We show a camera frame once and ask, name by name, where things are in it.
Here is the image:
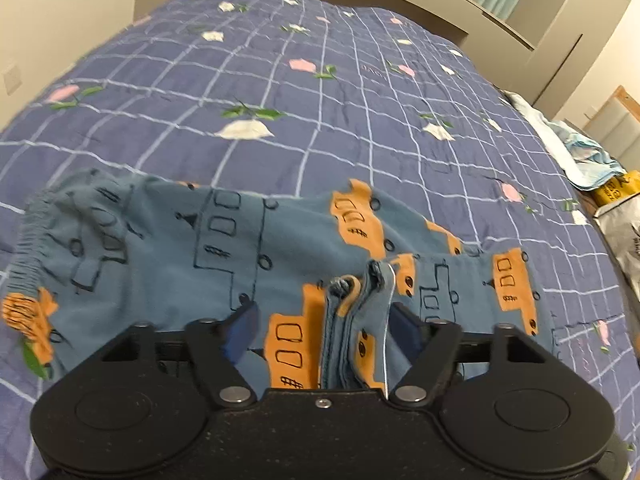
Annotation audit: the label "yellow packet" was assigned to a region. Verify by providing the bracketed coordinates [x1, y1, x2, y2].
[594, 170, 640, 207]

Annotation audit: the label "light blue crumpled blanket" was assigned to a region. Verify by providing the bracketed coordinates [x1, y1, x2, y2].
[504, 89, 626, 192]

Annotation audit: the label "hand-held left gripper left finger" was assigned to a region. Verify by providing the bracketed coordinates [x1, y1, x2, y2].
[100, 303, 262, 407]

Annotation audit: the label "wooden bed headboard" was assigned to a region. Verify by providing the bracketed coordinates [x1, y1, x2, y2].
[584, 85, 640, 162]

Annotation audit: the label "white plastic bag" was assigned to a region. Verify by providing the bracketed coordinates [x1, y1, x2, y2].
[594, 199, 640, 291]

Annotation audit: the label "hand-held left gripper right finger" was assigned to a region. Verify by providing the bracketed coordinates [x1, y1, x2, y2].
[388, 302, 547, 407]

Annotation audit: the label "white wall socket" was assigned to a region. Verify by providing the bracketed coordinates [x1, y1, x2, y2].
[0, 62, 24, 97]

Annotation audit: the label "blue pants with orange print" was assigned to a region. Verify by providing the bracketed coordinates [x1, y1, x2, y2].
[0, 169, 557, 393]

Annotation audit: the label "dark grey mattress cover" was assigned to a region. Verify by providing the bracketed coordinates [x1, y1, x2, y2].
[617, 280, 640, 366]

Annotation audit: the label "blue checkered floral quilt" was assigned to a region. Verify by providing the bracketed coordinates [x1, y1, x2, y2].
[0, 0, 640, 461]

